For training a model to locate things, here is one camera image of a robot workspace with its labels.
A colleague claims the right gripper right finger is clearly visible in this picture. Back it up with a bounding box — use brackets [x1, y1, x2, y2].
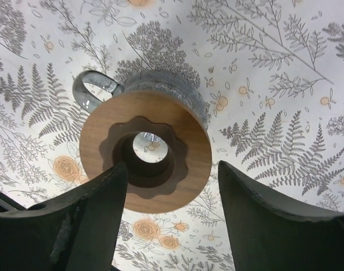
[218, 161, 344, 270]

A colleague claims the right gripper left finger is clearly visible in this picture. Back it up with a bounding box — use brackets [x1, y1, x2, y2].
[0, 163, 128, 270]

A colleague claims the wooden dripper ring holder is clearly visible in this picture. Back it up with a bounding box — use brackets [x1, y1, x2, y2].
[79, 90, 212, 213]

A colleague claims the floral pattern table mat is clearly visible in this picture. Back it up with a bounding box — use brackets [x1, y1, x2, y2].
[0, 1, 344, 270]

